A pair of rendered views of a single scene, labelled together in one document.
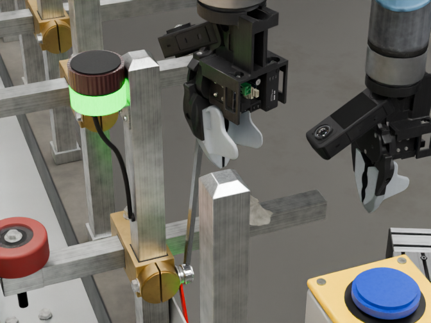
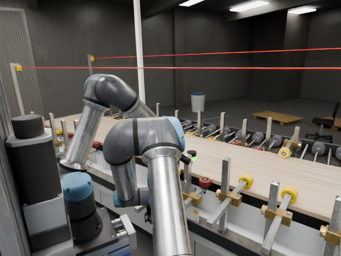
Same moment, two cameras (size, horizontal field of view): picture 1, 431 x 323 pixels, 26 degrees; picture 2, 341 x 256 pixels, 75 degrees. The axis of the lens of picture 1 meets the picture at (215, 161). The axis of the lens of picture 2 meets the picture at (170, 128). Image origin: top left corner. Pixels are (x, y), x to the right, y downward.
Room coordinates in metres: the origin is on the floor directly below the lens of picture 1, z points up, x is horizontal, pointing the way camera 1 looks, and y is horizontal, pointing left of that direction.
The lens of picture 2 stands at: (1.90, -0.65, 1.68)
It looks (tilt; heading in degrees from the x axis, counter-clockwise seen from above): 17 degrees down; 149
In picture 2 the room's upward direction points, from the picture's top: 1 degrees counter-clockwise
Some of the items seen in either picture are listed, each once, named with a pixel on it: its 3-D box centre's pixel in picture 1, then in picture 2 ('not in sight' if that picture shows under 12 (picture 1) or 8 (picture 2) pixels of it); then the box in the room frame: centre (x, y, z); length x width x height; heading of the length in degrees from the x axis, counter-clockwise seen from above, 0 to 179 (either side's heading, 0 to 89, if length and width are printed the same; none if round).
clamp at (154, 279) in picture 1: (142, 255); (191, 196); (0.91, 0.09, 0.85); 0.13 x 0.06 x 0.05; 21
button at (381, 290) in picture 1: (385, 297); not in sight; (0.41, -0.10, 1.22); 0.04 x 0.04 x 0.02
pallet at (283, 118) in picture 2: not in sight; (276, 117); (-1.77, 5.15, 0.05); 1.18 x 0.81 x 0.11; 176
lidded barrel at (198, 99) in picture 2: not in sight; (198, 102); (-4.00, 4.05, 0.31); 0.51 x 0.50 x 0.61; 86
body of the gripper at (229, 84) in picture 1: (235, 54); not in sight; (0.87, -0.02, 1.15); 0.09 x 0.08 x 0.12; 41
